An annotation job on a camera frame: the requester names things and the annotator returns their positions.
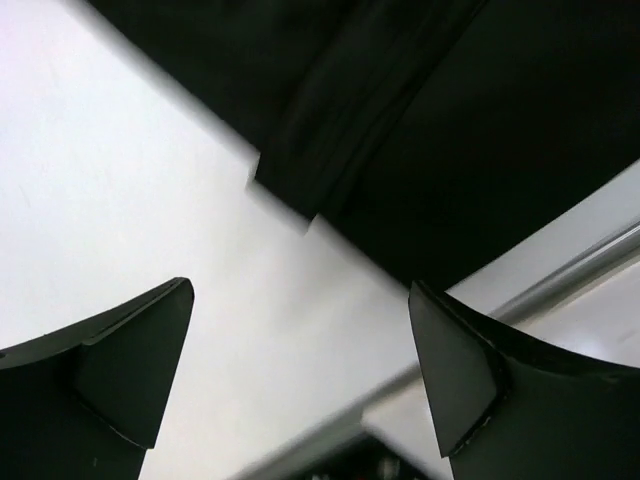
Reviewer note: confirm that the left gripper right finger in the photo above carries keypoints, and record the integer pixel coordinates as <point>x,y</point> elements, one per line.
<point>506,405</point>

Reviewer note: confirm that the aluminium frame rail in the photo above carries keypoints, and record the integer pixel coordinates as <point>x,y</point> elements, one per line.
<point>346,429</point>

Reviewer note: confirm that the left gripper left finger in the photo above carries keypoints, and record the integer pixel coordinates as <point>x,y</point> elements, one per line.
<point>87,401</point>

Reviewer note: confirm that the black t-shirt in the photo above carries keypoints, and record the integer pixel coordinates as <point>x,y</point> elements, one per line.
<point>434,136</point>

